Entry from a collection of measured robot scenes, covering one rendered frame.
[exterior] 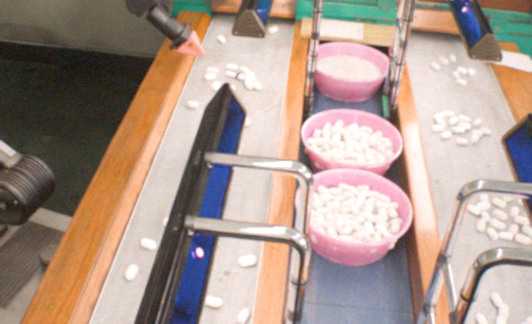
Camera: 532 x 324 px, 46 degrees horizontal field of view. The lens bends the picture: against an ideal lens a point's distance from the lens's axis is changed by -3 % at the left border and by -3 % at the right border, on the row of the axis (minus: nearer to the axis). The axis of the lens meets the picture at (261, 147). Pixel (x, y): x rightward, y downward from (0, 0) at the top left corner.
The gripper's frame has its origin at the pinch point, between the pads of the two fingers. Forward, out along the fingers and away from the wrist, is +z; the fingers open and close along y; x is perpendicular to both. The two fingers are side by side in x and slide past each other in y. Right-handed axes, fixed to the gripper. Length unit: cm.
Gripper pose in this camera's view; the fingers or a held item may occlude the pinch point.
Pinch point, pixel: (201, 54)
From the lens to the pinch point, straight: 195.0
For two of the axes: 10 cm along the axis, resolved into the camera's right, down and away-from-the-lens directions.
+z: 7.2, 6.1, 3.2
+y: 1.0, -5.5, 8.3
